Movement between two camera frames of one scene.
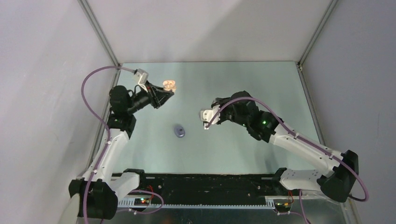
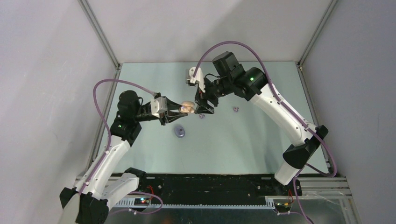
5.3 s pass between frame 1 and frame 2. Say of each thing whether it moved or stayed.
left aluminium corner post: stayed
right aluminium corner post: stayed
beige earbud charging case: moved
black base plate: stayed
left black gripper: moved
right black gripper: moved
